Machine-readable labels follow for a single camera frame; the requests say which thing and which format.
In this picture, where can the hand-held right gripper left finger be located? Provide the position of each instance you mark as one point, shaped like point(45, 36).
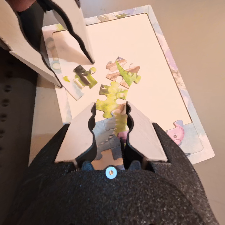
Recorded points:
point(77, 138)

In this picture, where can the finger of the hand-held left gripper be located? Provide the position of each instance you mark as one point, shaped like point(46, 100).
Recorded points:
point(10, 31)
point(73, 17)

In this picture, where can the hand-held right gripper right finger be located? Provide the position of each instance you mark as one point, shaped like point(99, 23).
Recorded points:
point(147, 138)

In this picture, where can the light blue printed puzzle piece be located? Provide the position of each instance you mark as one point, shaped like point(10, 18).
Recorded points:
point(105, 138)

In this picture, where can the pink corner puzzle piece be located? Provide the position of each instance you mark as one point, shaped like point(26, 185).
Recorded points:
point(175, 133)

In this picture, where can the joined printed puzzle pieces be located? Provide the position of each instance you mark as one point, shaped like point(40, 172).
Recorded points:
point(121, 119)

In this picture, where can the green printed puzzle piece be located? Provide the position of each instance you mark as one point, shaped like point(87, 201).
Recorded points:
point(110, 102)

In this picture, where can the dark tree puzzle piece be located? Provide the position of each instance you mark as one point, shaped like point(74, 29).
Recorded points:
point(86, 79)

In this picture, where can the green striped puzzle piece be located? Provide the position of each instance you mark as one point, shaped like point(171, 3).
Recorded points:
point(126, 75)

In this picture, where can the landscape jigsaw puzzle board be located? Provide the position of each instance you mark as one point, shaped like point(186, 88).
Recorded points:
point(149, 61)

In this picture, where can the grey desk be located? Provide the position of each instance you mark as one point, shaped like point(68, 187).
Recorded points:
point(193, 52)

